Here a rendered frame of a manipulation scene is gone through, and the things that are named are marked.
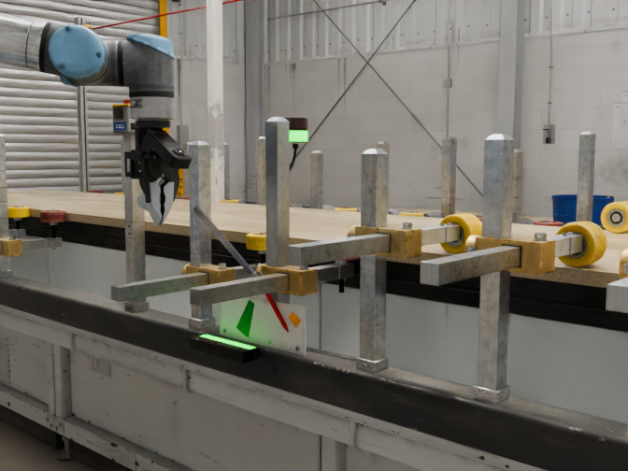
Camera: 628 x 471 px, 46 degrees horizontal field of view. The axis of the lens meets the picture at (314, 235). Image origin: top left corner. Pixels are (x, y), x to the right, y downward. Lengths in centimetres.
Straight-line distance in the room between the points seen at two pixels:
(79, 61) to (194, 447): 127
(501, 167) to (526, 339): 40
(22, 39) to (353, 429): 94
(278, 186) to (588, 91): 751
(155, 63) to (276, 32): 1022
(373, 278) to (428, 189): 847
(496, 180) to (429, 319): 45
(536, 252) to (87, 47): 84
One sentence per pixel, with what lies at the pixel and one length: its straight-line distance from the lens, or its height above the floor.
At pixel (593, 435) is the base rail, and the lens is 119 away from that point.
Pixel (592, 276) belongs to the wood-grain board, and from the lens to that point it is 140.
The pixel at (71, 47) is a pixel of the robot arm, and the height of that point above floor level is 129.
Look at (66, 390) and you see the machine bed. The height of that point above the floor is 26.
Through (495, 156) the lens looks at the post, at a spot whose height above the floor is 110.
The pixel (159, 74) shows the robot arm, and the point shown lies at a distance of 153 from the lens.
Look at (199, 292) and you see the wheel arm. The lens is 135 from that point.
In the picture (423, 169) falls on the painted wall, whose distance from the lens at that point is 986.
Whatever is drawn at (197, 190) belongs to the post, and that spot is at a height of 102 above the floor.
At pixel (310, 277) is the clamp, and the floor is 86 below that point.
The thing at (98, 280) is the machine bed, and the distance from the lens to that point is 249.
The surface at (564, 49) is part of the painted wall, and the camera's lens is 903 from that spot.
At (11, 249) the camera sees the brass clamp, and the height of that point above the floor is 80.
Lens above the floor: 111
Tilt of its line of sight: 7 degrees down
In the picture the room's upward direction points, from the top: straight up
